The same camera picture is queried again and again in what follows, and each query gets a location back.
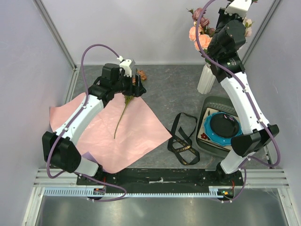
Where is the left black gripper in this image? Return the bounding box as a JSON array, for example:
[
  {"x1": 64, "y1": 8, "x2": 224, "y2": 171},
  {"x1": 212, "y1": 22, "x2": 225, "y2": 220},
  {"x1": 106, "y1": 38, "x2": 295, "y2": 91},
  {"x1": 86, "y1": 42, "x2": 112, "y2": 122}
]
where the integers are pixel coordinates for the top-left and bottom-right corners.
[{"x1": 112, "y1": 71, "x2": 146, "y2": 98}]

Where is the pale pink rose stem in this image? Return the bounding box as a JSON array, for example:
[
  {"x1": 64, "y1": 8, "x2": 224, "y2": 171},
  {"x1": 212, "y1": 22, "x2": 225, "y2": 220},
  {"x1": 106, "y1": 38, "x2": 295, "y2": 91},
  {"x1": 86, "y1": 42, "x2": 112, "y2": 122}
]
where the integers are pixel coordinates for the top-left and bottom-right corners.
[{"x1": 243, "y1": 17, "x2": 253, "y2": 37}]

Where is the large peach peony stem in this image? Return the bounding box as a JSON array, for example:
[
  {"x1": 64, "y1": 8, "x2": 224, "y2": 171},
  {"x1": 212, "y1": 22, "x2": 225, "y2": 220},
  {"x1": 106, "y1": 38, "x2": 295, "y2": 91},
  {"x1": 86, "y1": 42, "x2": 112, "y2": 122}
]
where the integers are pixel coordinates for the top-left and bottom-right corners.
[{"x1": 189, "y1": 26, "x2": 212, "y2": 51}]

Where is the mauve rose stem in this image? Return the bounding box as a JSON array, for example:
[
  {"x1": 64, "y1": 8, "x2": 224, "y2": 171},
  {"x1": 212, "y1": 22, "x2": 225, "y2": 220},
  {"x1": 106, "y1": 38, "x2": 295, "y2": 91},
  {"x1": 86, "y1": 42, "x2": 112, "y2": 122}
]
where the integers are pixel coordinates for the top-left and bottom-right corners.
[{"x1": 187, "y1": 8, "x2": 215, "y2": 37}]

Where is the purple pink wrapping paper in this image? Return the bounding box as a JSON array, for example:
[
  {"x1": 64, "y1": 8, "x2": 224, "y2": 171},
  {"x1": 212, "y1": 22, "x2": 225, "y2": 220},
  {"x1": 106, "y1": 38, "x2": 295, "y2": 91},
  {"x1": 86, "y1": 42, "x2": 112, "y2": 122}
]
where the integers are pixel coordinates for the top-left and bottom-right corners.
[{"x1": 50, "y1": 93, "x2": 171, "y2": 173}]

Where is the black ribbon with gold lettering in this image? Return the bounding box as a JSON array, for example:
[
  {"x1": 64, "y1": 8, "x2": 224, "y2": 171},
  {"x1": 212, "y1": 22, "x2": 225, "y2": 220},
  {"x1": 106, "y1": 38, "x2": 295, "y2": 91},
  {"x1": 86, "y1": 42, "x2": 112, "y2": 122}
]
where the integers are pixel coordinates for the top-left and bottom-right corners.
[{"x1": 167, "y1": 113, "x2": 200, "y2": 166}]

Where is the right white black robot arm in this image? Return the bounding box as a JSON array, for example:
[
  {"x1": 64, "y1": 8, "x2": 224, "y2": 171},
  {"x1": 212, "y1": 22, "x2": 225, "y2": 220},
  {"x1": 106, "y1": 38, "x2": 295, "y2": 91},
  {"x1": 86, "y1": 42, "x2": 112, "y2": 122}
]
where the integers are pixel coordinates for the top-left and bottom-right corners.
[{"x1": 207, "y1": 8, "x2": 279, "y2": 186}]

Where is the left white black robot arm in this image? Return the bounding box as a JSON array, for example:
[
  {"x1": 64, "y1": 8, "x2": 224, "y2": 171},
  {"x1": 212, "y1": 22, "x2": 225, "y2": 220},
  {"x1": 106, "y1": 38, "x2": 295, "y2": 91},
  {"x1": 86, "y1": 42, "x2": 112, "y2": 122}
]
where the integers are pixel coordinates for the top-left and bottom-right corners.
[{"x1": 42, "y1": 59, "x2": 146, "y2": 185}]

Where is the white ribbed ceramic vase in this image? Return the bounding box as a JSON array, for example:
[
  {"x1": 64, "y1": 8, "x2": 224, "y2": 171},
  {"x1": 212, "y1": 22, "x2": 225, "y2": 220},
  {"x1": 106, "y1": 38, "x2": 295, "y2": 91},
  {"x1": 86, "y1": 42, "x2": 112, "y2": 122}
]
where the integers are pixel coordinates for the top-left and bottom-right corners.
[{"x1": 197, "y1": 63, "x2": 216, "y2": 95}]

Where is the dark green plastic tray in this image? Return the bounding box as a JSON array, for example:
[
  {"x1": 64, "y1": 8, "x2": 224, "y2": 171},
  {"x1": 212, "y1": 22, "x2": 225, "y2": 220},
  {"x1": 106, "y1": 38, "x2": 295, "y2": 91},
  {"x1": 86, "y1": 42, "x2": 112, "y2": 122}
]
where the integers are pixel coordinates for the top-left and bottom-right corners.
[{"x1": 194, "y1": 96, "x2": 239, "y2": 158}]

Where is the black round plate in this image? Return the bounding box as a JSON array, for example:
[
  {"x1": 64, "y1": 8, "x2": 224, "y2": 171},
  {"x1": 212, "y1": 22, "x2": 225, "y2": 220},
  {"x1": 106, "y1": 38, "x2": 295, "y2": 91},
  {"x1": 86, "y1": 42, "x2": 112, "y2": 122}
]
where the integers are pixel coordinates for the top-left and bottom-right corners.
[{"x1": 209, "y1": 113, "x2": 241, "y2": 138}]

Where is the blue scalloped plate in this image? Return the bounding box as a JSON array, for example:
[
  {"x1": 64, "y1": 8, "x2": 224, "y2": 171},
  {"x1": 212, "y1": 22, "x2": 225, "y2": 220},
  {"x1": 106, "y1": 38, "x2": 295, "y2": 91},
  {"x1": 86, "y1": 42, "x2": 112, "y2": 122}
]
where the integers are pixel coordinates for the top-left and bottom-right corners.
[{"x1": 204, "y1": 113, "x2": 242, "y2": 146}]

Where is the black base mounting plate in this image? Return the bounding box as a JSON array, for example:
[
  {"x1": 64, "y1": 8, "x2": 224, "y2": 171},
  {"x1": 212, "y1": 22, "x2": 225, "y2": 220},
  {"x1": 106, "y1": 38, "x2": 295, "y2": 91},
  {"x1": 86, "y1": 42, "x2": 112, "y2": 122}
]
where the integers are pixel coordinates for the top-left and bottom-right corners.
[{"x1": 75, "y1": 167, "x2": 243, "y2": 194}]

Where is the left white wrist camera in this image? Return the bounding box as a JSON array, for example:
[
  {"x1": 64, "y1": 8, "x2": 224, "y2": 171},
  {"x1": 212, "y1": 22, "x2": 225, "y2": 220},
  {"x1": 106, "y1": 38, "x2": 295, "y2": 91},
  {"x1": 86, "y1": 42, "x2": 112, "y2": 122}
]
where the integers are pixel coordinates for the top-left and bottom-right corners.
[{"x1": 117, "y1": 56, "x2": 136, "y2": 77}]

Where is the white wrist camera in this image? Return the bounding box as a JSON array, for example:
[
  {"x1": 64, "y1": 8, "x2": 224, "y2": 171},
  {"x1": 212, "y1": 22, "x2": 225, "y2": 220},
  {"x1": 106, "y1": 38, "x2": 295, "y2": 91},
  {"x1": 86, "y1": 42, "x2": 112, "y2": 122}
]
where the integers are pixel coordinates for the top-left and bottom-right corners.
[
  {"x1": 225, "y1": 0, "x2": 252, "y2": 17},
  {"x1": 117, "y1": 56, "x2": 136, "y2": 77}
]

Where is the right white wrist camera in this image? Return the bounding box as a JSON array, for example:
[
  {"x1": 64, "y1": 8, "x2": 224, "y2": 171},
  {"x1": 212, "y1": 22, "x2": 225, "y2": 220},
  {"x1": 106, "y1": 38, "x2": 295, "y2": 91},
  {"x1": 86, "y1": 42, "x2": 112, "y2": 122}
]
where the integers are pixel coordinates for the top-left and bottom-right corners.
[{"x1": 225, "y1": 0, "x2": 252, "y2": 17}]

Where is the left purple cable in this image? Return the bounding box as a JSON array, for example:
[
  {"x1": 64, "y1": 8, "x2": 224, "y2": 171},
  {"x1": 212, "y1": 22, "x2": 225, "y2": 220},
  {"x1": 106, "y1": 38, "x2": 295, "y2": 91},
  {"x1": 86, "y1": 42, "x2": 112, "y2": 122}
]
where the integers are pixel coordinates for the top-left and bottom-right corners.
[{"x1": 46, "y1": 43, "x2": 127, "y2": 204}]

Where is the grey slotted cable duct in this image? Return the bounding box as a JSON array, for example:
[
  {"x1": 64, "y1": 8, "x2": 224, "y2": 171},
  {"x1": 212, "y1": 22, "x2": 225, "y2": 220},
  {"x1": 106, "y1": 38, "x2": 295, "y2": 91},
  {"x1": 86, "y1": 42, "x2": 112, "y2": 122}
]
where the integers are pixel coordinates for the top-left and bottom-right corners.
[{"x1": 44, "y1": 187, "x2": 235, "y2": 199}]

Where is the aluminium frame rail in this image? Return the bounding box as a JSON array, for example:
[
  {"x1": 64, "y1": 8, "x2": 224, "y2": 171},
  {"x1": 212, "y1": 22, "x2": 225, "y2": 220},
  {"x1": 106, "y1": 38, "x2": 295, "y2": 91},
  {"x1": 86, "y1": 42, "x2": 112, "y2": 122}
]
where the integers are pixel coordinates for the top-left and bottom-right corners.
[{"x1": 32, "y1": 168, "x2": 290, "y2": 188}]

